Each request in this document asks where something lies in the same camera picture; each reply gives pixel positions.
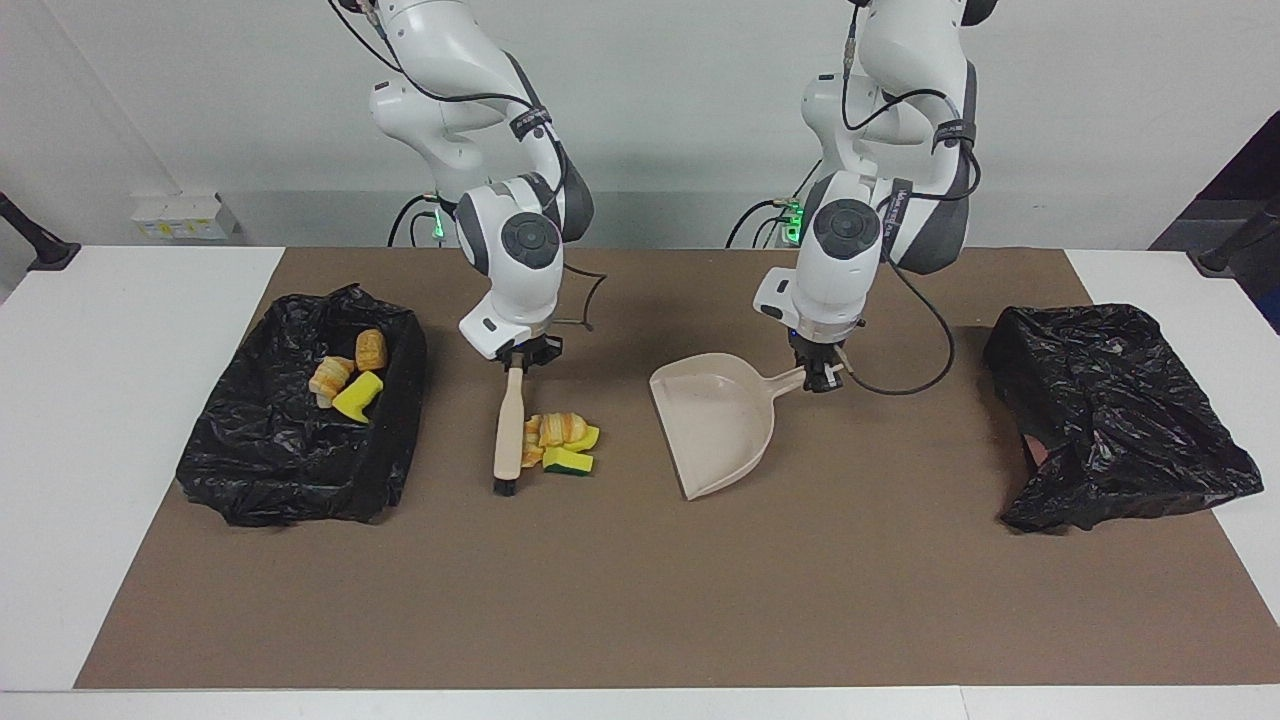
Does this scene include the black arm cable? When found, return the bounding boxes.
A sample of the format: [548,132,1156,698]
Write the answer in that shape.
[330,0,608,331]
[838,0,986,396]

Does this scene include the beige plastic dustpan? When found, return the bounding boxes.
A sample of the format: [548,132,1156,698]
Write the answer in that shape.
[649,352,851,502]

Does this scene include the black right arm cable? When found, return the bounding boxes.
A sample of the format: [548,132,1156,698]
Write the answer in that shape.
[330,0,608,331]

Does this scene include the plain yellow sponge piece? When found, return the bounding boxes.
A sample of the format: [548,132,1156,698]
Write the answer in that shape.
[332,371,385,423]

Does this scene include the white wall socket box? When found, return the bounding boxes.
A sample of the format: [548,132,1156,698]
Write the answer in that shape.
[132,192,241,241]

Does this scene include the black stand foot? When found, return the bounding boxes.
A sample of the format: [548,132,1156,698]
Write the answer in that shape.
[1188,195,1280,278]
[0,190,81,273]

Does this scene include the beige hand brush black bristles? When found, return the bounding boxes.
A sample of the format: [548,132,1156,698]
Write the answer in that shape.
[492,365,528,498]

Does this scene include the yellow green sponge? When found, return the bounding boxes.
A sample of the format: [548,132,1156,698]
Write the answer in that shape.
[540,425,601,476]

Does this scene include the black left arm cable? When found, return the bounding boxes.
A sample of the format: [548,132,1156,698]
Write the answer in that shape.
[838,0,986,396]

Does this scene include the black base power cable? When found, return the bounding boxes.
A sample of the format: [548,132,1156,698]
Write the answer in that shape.
[725,195,801,249]
[388,193,441,248]

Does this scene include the black bag lined pink bin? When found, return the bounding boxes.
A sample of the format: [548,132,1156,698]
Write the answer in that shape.
[982,303,1265,534]

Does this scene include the brown table mat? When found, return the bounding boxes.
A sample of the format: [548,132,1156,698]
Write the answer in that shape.
[73,247,1280,691]

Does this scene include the dark cabinet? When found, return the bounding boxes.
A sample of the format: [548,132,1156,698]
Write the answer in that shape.
[1150,108,1280,251]

